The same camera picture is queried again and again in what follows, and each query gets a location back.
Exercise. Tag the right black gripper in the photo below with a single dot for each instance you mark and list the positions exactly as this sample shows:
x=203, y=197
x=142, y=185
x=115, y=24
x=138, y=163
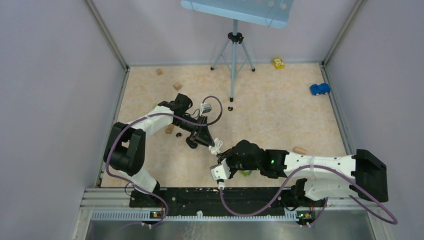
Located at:
x=227, y=155

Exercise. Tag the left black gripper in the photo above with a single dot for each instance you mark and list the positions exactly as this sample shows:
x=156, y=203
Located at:
x=202, y=133

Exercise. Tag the white earbud charging case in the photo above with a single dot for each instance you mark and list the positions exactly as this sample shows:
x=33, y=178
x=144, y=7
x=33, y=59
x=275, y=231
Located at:
x=216, y=149

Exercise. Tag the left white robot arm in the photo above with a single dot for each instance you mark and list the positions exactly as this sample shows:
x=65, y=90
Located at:
x=126, y=145

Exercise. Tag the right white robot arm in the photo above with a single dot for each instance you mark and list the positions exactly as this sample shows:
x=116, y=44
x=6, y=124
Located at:
x=361, y=175

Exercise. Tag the black earbud charging case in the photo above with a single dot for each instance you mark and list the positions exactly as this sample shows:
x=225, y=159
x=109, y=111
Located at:
x=190, y=143

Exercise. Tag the green owl number block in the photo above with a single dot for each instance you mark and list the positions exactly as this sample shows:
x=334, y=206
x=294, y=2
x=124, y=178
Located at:
x=245, y=173

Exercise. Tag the wooden arch block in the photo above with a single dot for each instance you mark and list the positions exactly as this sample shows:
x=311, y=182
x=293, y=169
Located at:
x=169, y=129

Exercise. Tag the wooden cylinder block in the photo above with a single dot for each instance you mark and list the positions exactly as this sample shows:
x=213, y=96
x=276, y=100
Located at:
x=300, y=150

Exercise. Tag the wooden cube block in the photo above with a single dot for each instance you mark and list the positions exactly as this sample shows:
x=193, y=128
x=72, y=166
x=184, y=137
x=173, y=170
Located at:
x=177, y=86

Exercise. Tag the small wooden cube far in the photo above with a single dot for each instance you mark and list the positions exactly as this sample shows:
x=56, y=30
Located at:
x=159, y=71

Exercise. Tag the light blue tripod stand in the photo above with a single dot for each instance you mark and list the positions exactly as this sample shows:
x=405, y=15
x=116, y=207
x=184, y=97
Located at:
x=235, y=38

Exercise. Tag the blue toy car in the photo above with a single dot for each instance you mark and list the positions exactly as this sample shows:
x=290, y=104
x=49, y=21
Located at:
x=320, y=89

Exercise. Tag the light blue perforated board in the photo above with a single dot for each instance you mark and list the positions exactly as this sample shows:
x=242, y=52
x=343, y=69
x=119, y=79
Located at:
x=270, y=13

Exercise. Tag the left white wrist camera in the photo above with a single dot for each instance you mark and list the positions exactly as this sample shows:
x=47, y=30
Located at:
x=204, y=108

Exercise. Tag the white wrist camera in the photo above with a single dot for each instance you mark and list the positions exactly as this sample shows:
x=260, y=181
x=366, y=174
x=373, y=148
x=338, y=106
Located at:
x=220, y=173
x=204, y=108

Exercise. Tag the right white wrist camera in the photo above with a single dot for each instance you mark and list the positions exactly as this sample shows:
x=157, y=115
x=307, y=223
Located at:
x=220, y=173

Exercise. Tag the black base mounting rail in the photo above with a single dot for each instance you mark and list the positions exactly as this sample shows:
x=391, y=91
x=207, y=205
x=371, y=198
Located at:
x=179, y=201

